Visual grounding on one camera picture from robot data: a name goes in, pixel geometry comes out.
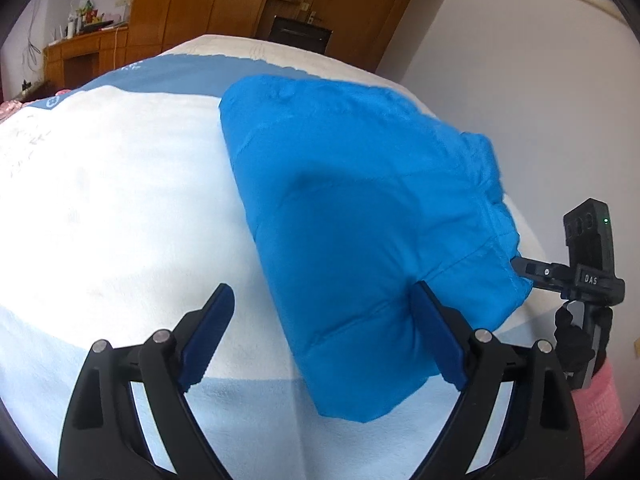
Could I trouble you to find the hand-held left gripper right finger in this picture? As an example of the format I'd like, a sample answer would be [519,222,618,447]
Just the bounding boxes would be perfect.
[407,280,586,480]

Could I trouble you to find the hanging wall cables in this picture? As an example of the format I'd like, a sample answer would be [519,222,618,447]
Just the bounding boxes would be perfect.
[24,2,47,68]

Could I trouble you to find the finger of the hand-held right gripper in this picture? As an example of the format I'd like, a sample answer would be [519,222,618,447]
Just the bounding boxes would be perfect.
[511,256,576,293]

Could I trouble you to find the black chair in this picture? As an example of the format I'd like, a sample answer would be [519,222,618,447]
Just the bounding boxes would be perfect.
[268,15,334,56]

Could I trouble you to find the wooden desk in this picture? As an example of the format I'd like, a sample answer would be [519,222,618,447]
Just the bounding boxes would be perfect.
[43,22,132,92]

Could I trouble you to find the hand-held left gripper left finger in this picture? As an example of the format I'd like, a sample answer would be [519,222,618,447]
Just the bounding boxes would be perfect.
[57,282,236,480]

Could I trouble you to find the pink floral quilt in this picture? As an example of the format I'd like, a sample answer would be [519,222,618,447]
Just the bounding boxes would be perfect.
[0,87,72,122]

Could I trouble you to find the person's right hand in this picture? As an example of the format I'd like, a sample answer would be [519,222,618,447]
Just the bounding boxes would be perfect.
[554,305,614,377]

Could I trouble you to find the colourful desk clutter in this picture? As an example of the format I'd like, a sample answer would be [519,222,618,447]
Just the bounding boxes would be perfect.
[60,0,117,38]

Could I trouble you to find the blue down jacket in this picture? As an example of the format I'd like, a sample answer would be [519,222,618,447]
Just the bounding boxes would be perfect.
[219,75,535,423]

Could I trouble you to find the blue and white blanket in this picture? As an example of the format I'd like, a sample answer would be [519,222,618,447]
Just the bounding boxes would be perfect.
[0,34,576,480]

